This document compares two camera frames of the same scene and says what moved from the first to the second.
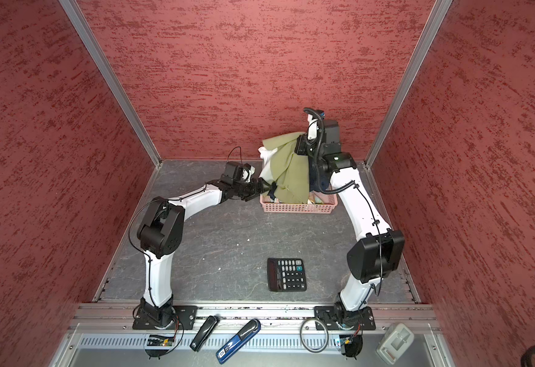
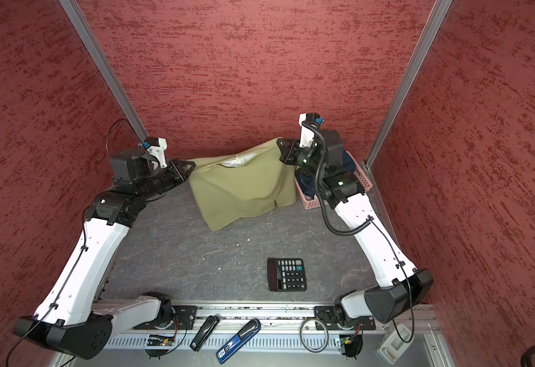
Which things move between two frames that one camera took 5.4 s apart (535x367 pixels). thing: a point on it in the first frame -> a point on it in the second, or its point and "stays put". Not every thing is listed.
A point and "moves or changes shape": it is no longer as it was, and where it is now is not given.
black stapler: [203, 332] stays put
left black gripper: [255, 191] -> [179, 176]
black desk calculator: [286, 274] stays put
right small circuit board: [353, 344] stays put
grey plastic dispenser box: [395, 342] stays put
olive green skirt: [290, 170] moves or changes shape
